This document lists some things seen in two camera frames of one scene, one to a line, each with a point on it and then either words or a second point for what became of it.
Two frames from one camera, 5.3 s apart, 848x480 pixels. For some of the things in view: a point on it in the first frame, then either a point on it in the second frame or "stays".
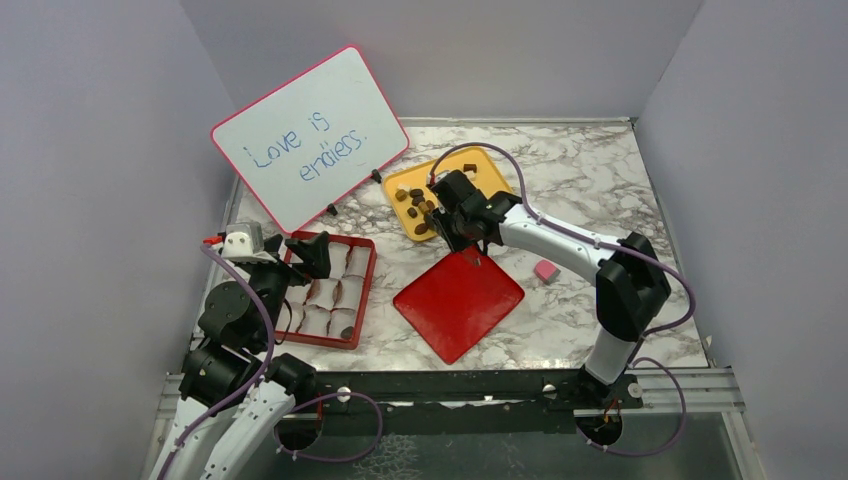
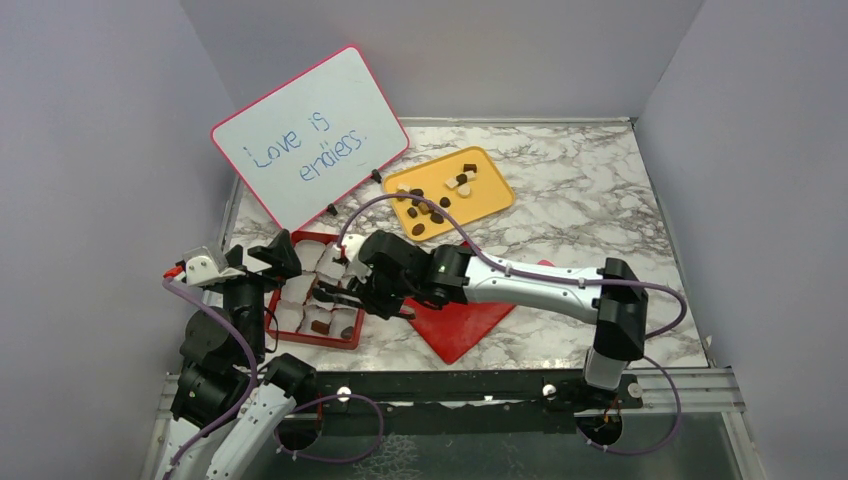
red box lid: [459, 301] stays
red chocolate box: [330, 312] stays
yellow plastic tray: [414, 199] stays
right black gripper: [441, 217] → [385, 310]
